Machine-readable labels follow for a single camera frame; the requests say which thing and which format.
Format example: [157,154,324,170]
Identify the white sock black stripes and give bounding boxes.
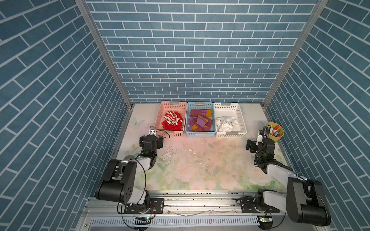
[215,116,239,132]

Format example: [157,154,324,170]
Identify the red striped sock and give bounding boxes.
[163,110,183,126]

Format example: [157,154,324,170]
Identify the purple striped sock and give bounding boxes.
[189,109,213,118]
[187,116,214,132]

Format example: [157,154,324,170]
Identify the red white sock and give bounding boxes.
[161,120,183,131]

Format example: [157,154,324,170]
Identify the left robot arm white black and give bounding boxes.
[94,135,164,210]

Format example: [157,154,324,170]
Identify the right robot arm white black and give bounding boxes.
[246,126,331,227]

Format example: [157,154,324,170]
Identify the pink plastic basket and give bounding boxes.
[155,101,187,138]

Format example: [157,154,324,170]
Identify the white plastic basket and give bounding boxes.
[214,103,247,138]

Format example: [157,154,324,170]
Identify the light blue plastic basket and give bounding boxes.
[186,102,216,138]

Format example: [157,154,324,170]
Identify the yellow pen cup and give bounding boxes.
[266,122,284,143]

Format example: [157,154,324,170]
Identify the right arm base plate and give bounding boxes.
[236,196,280,214]

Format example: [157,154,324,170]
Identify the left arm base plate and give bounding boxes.
[122,198,165,215]

